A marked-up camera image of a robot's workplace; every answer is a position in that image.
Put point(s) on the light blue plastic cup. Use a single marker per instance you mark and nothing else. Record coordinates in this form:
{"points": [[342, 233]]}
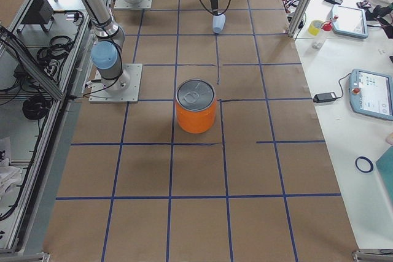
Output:
{"points": [[218, 23]]}

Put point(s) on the orange can silver lid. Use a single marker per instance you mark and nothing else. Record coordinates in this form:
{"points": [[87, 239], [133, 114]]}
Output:
{"points": [[195, 106]]}

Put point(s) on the yellow tape roll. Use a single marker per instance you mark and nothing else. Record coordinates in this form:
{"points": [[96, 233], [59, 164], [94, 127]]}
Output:
{"points": [[315, 27]]}

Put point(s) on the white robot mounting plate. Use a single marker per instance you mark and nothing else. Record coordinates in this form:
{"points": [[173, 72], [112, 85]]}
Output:
{"points": [[126, 89]]}

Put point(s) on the far teach pendant tablet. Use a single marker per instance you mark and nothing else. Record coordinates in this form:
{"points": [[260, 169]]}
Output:
{"points": [[349, 21]]}

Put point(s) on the teach pendant tablet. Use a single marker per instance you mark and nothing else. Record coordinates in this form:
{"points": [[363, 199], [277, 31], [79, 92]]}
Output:
{"points": [[349, 21], [370, 94]]}

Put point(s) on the black power adapter brick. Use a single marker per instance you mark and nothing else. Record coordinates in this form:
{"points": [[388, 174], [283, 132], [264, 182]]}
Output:
{"points": [[324, 97]]}

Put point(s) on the near teach pendant tablet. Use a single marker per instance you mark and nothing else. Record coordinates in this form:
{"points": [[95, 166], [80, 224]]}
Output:
{"points": [[370, 94]]}

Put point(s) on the teal green board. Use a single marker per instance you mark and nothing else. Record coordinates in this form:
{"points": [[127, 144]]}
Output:
{"points": [[384, 166]]}

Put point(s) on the crumpled white cloth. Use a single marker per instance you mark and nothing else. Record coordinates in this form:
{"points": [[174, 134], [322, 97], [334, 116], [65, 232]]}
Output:
{"points": [[11, 176]]}

